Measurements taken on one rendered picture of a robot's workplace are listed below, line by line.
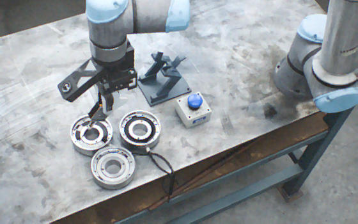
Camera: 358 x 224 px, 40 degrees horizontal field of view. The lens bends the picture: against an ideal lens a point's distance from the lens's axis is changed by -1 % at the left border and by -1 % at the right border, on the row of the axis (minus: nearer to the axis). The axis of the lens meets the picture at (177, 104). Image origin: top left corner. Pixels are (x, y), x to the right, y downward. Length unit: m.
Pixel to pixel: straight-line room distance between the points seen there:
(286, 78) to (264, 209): 0.86
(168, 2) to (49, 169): 0.54
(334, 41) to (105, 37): 0.49
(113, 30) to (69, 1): 1.86
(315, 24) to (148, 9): 0.54
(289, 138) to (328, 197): 0.65
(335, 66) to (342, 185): 1.20
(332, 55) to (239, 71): 0.39
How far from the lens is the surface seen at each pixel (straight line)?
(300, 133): 1.69
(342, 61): 1.16
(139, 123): 1.28
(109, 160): 1.23
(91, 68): 1.04
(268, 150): 1.62
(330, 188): 2.28
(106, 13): 0.90
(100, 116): 1.19
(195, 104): 1.27
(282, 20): 1.64
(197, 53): 1.48
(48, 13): 2.73
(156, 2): 0.93
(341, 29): 1.08
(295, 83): 1.41
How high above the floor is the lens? 1.90
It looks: 55 degrees down
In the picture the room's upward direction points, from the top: 9 degrees clockwise
